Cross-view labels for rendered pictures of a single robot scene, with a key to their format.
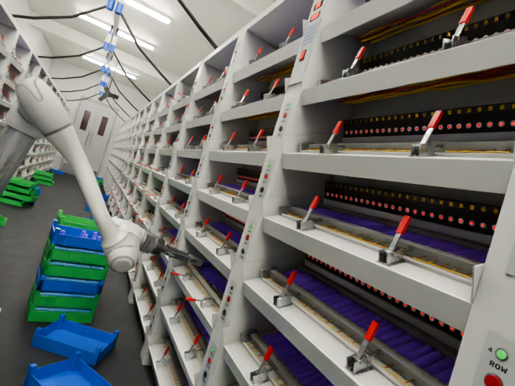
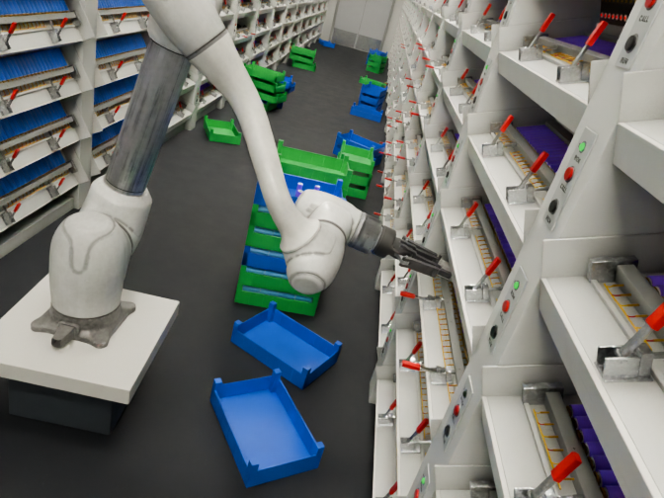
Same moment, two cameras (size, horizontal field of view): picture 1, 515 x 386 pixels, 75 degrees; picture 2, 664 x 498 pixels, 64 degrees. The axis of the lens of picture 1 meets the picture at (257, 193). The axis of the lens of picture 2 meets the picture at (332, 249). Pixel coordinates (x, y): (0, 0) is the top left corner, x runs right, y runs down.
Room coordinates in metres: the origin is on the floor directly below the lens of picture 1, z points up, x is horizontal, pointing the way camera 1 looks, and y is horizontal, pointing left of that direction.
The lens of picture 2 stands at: (0.33, -0.06, 1.13)
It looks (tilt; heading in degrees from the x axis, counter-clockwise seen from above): 27 degrees down; 26
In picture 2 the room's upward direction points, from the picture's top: 16 degrees clockwise
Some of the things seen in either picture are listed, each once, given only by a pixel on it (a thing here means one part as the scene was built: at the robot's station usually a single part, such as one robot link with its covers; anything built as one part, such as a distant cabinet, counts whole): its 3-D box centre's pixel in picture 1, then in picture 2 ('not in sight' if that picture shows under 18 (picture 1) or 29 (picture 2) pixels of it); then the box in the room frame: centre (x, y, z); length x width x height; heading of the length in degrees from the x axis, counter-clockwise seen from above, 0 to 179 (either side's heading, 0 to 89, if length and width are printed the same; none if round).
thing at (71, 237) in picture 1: (83, 235); (299, 191); (1.83, 0.83, 0.44); 0.30 x 0.20 x 0.08; 125
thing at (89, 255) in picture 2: not in sight; (89, 258); (1.04, 0.88, 0.41); 0.18 x 0.16 x 0.22; 38
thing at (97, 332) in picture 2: not in sight; (82, 313); (1.01, 0.86, 0.27); 0.22 x 0.18 x 0.06; 26
